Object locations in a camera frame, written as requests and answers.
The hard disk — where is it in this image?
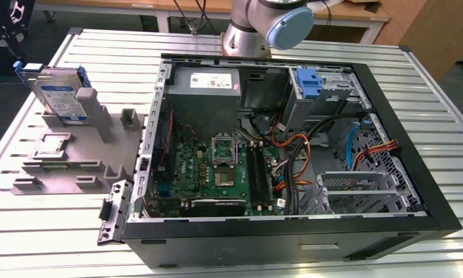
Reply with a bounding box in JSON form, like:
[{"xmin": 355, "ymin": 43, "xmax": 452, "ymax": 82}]
[{"xmin": 13, "ymin": 61, "xmax": 91, "ymax": 127}]

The orange red yellow power wire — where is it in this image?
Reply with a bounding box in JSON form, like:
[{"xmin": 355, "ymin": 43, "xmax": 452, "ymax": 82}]
[{"xmin": 350, "ymin": 139, "xmax": 404, "ymax": 172}]

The black office chair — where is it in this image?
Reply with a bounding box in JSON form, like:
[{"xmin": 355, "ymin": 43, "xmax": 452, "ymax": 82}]
[{"xmin": 0, "ymin": 46, "xmax": 27, "ymax": 76}]

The wooden top white desk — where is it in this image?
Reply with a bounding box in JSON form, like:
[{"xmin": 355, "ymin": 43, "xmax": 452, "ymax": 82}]
[
  {"xmin": 165, "ymin": 0, "xmax": 392, "ymax": 44},
  {"xmin": 34, "ymin": 0, "xmax": 169, "ymax": 32}
]

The silver CPU chip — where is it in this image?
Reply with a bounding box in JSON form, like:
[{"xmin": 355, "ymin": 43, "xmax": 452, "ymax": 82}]
[{"xmin": 37, "ymin": 136, "xmax": 69, "ymax": 154}]

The grey parts rack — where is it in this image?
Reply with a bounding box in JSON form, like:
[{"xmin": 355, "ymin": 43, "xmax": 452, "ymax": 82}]
[{"xmin": 10, "ymin": 88, "xmax": 147, "ymax": 195}]

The black case fan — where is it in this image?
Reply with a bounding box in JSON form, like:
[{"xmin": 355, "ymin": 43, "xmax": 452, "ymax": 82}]
[{"xmin": 153, "ymin": 111, "xmax": 177, "ymax": 174}]

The grey power supply unit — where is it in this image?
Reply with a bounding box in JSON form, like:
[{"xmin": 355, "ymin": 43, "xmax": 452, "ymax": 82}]
[{"xmin": 165, "ymin": 67, "xmax": 243, "ymax": 140}]

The metal socket cover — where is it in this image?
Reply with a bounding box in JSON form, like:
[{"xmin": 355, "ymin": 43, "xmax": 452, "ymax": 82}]
[{"xmin": 210, "ymin": 133, "xmax": 238, "ymax": 169}]

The CPU socket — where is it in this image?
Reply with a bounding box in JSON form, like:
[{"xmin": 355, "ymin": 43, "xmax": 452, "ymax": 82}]
[{"xmin": 211, "ymin": 169, "xmax": 236, "ymax": 188}]

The blue plastic drive latch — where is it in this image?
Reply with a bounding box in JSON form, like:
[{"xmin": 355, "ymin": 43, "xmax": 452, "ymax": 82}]
[
  {"xmin": 296, "ymin": 68, "xmax": 319, "ymax": 87},
  {"xmin": 300, "ymin": 85, "xmax": 324, "ymax": 100}
]

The metal optical drive cage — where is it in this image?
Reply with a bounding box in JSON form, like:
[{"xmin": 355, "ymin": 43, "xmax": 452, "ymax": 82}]
[{"xmin": 282, "ymin": 67, "xmax": 372, "ymax": 134}]

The black RAM slot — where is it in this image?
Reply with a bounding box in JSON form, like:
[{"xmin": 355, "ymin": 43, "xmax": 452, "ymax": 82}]
[
  {"xmin": 247, "ymin": 140, "xmax": 262, "ymax": 211},
  {"xmin": 258, "ymin": 140, "xmax": 272, "ymax": 211}
]

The green motherboard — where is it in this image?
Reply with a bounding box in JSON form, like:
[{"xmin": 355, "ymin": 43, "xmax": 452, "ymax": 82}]
[{"xmin": 146, "ymin": 131, "xmax": 290, "ymax": 218}]

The black graphics card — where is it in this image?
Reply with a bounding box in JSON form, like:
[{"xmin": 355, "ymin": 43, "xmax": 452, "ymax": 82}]
[{"xmin": 179, "ymin": 197, "xmax": 247, "ymax": 218}]

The black PC case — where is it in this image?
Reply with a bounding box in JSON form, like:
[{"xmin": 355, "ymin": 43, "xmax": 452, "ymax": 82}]
[{"xmin": 121, "ymin": 52, "xmax": 463, "ymax": 269}]

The wooden cabinet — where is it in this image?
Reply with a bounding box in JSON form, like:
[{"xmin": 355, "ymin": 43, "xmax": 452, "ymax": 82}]
[{"xmin": 375, "ymin": 0, "xmax": 463, "ymax": 83}]

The thin blue cable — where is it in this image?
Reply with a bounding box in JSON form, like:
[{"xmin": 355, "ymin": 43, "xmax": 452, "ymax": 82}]
[{"xmin": 0, "ymin": 82, "xmax": 37, "ymax": 93}]

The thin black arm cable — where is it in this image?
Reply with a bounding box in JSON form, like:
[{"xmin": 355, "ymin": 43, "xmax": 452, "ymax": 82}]
[{"xmin": 171, "ymin": 0, "xmax": 219, "ymax": 36}]

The red black twisted wire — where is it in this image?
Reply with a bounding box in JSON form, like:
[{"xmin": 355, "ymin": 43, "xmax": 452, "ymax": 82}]
[{"xmin": 155, "ymin": 109, "xmax": 177, "ymax": 171}]

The thin multicoloured fan wire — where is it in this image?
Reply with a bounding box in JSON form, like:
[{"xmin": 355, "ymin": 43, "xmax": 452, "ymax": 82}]
[{"xmin": 178, "ymin": 123, "xmax": 198, "ymax": 137}]

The grey card retainer bracket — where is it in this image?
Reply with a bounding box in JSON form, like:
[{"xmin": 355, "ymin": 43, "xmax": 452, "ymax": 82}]
[{"xmin": 95, "ymin": 178, "xmax": 135, "ymax": 247}]

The yellow black wire bundle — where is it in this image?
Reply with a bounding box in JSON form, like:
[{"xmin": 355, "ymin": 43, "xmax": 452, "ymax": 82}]
[{"xmin": 234, "ymin": 125, "xmax": 272, "ymax": 143}]

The orange red wire bundle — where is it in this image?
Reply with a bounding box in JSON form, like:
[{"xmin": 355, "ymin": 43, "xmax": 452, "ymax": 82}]
[{"xmin": 268, "ymin": 113, "xmax": 312, "ymax": 192}]

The thick black cable bundle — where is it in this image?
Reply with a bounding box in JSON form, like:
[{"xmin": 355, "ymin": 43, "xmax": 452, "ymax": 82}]
[{"xmin": 283, "ymin": 112, "xmax": 368, "ymax": 215}]

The blue SATA wire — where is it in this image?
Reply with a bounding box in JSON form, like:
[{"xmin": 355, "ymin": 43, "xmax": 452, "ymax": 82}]
[{"xmin": 346, "ymin": 113, "xmax": 372, "ymax": 172}]

